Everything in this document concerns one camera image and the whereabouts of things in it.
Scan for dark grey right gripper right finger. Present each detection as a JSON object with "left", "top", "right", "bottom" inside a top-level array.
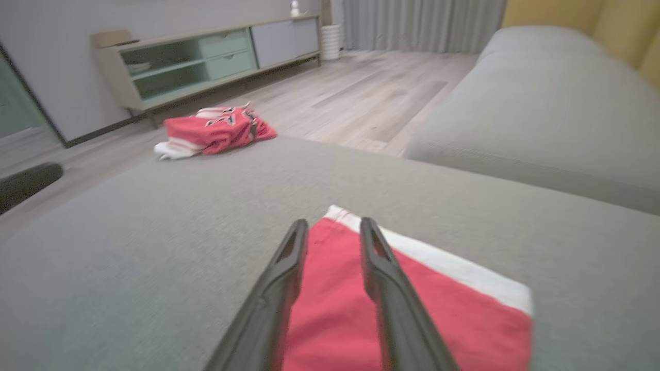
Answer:
[{"left": 359, "top": 217, "right": 460, "bottom": 371}]

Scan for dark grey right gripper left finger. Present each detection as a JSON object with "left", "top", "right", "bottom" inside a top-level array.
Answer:
[{"left": 205, "top": 218, "right": 309, "bottom": 371}]

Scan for red shorts with white stripe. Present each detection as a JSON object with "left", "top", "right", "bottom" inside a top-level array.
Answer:
[{"left": 282, "top": 205, "right": 535, "bottom": 371}]

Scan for red basketball jersey with print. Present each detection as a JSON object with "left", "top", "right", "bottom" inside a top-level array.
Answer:
[{"left": 153, "top": 102, "right": 278, "bottom": 161}]

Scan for large grey sofa chaise cushion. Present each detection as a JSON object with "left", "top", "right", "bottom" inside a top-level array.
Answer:
[{"left": 0, "top": 136, "right": 660, "bottom": 371}]

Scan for low green and grey cabinet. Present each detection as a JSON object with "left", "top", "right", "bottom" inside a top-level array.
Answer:
[{"left": 91, "top": 14, "right": 322, "bottom": 124}]

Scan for dark oval floor mat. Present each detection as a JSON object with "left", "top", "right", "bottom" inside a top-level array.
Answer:
[{"left": 0, "top": 162, "right": 64, "bottom": 215}]

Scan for white ribbed cylinder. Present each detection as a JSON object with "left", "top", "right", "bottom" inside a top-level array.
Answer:
[{"left": 320, "top": 24, "right": 342, "bottom": 62}]

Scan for grey curtain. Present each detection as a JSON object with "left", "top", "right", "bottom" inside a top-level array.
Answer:
[{"left": 342, "top": 0, "right": 509, "bottom": 55}]

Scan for short grey sofa seat cushion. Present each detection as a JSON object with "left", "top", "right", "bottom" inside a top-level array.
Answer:
[{"left": 475, "top": 25, "right": 608, "bottom": 61}]

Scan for brown cardboard box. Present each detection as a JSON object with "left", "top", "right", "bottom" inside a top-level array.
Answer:
[{"left": 91, "top": 29, "right": 140, "bottom": 50}]

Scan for black framed glass panel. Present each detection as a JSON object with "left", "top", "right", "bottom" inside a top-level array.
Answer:
[{"left": 0, "top": 40, "right": 68, "bottom": 150}]

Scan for rounded yellow sofa back cushion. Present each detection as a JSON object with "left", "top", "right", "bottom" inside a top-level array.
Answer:
[{"left": 502, "top": 0, "right": 604, "bottom": 30}]

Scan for large yellow sofa back cushion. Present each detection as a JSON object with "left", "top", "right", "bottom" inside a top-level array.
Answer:
[{"left": 638, "top": 31, "right": 660, "bottom": 92}]

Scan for narrow yellow sofa back cushion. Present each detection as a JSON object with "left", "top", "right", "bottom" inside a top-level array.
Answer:
[{"left": 592, "top": 0, "right": 660, "bottom": 70}]

